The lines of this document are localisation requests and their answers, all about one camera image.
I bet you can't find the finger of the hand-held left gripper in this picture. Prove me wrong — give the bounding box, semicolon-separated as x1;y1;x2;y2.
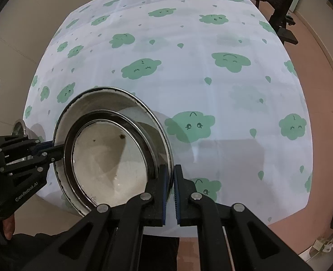
0;145;64;175
0;135;54;161

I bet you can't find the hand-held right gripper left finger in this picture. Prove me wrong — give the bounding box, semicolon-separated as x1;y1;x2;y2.
41;164;169;271

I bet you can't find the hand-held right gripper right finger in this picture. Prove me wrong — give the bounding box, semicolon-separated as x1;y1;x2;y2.
174;164;314;271

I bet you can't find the large stainless steel bowl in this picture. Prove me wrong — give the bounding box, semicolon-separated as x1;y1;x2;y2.
7;124;47;175
13;119;29;136

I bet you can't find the small white enamel bowl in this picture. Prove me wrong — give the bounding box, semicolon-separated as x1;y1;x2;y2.
71;119;153;201

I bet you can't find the white ceramic plate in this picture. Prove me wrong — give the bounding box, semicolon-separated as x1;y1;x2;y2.
63;111;161;208

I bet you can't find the large white enamel bowl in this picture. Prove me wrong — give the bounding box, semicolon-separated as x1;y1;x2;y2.
52;87;174;218

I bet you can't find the person's left hand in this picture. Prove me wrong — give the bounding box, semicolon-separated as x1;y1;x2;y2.
0;213;16;240

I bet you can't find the green cloud print tablecloth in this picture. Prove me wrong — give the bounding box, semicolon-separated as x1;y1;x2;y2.
23;0;314;238

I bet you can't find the dark wooden stool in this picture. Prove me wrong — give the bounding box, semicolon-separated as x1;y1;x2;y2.
278;14;299;46

